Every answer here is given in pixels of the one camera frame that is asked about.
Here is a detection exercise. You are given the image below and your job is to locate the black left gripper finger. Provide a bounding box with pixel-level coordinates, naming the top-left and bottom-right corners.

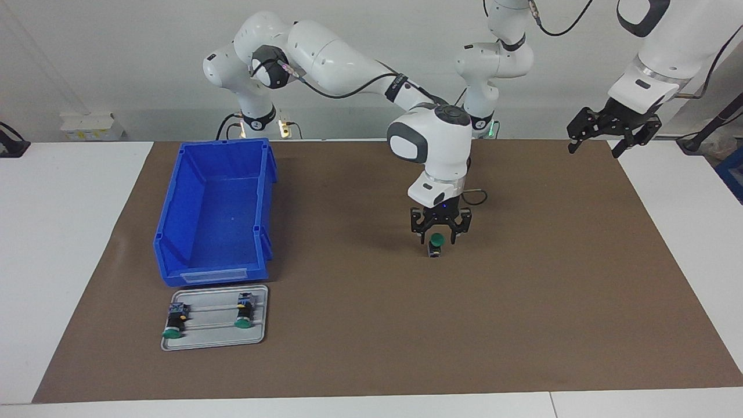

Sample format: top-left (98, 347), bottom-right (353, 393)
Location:
top-left (567, 105), bottom-right (609, 154)
top-left (612, 114), bottom-right (664, 159)

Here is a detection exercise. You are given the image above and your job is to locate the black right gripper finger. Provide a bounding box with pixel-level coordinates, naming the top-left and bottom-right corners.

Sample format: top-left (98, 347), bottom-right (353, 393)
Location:
top-left (448, 208), bottom-right (473, 244)
top-left (410, 207), bottom-right (435, 244)

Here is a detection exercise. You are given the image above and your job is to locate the black stand pole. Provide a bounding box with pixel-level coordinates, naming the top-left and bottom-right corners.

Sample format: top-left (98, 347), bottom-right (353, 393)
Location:
top-left (676, 93), bottom-right (743, 154)

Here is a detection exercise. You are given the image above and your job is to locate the blue crate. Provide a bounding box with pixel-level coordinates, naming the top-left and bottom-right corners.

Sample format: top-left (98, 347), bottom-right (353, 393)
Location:
top-left (715, 148), bottom-right (743, 205)

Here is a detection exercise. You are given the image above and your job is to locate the brown table mat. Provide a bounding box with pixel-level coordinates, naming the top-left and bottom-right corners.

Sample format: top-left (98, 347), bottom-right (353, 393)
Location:
top-left (32, 138), bottom-right (743, 405)

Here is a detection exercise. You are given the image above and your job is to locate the white connector with light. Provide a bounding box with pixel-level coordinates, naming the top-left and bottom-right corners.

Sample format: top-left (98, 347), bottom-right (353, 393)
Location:
top-left (277, 108), bottom-right (302, 140)

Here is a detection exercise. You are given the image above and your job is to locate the blue plastic storage bin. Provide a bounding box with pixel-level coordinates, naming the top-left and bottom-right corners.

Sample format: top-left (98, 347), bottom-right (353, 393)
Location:
top-left (153, 138), bottom-right (278, 288)

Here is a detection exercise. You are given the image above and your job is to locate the silver metal tray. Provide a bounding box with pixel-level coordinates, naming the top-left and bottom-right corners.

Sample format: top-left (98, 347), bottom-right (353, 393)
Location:
top-left (161, 284), bottom-right (269, 352)

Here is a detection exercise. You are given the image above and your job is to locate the black table clamp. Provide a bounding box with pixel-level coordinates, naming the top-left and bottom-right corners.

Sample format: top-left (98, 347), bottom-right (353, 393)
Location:
top-left (0, 122), bottom-right (31, 158)

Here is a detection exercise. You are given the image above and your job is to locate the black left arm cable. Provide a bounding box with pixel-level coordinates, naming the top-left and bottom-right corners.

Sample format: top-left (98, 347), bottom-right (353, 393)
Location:
top-left (529, 0), bottom-right (743, 100)

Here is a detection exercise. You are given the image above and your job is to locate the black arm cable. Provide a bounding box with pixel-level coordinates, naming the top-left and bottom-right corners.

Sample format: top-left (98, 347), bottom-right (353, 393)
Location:
top-left (529, 0), bottom-right (743, 100)
top-left (277, 58), bottom-right (488, 207)

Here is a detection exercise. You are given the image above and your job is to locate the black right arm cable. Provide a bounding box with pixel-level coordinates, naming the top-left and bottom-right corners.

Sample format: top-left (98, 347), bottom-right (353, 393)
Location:
top-left (277, 58), bottom-right (488, 207)

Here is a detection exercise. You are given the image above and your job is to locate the black base cable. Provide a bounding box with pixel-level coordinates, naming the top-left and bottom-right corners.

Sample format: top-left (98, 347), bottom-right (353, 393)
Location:
top-left (216, 112), bottom-right (244, 140)

